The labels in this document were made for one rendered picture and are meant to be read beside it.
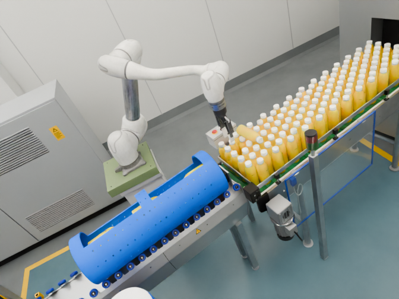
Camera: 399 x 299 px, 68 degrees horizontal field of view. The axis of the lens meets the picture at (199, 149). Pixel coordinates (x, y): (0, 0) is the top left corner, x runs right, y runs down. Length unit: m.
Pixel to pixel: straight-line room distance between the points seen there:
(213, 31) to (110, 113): 1.83
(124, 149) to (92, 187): 1.41
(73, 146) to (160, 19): 1.97
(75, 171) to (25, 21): 1.78
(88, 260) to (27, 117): 1.69
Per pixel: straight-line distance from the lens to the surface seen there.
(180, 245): 1.81
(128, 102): 2.02
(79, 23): 4.00
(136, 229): 1.60
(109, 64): 1.71
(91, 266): 1.65
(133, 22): 4.05
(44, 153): 3.15
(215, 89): 1.54
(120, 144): 2.03
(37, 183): 3.36
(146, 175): 2.08
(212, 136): 2.02
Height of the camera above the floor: 2.30
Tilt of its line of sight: 38 degrees down
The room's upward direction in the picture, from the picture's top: 23 degrees counter-clockwise
